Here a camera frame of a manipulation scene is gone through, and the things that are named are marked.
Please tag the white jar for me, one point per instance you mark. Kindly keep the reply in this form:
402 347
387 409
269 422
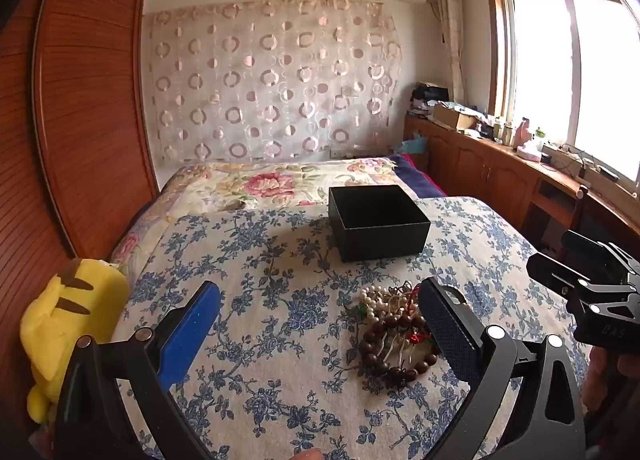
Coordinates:
497 128
508 134

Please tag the wooden-framed window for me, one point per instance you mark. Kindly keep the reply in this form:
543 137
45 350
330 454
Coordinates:
590 65

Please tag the long wooden cabinet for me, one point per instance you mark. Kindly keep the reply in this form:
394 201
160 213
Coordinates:
470 165

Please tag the cream window curtain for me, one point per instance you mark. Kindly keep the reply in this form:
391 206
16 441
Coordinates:
452 30

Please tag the black jewelry box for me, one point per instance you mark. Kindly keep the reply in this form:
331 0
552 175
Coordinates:
385 240

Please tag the person's right hand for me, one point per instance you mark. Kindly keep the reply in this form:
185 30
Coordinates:
620 367

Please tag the yellow plush toy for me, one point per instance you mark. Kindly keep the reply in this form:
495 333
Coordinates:
65 320

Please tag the pink floral quilt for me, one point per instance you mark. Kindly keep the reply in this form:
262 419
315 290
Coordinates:
260 185

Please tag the pink figurine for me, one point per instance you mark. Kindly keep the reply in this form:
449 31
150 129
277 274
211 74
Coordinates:
524 133

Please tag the pile of dark clothes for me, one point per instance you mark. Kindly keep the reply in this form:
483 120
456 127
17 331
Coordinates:
427 95

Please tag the teal plastic bag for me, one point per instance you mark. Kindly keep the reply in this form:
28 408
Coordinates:
412 145

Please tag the cardboard box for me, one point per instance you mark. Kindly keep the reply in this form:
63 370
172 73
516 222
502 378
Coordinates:
452 116

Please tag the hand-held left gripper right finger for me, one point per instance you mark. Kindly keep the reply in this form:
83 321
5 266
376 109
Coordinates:
450 335

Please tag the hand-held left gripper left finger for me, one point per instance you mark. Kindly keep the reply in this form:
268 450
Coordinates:
192 335

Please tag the dark blue blanket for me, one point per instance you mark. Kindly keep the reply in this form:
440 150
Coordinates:
415 178

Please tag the blue floral blanket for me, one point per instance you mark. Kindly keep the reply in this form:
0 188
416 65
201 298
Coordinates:
280 290

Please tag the white tissue box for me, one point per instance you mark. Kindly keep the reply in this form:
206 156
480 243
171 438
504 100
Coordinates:
527 153

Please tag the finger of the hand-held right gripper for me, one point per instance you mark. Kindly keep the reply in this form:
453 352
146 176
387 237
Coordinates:
555 270
582 242

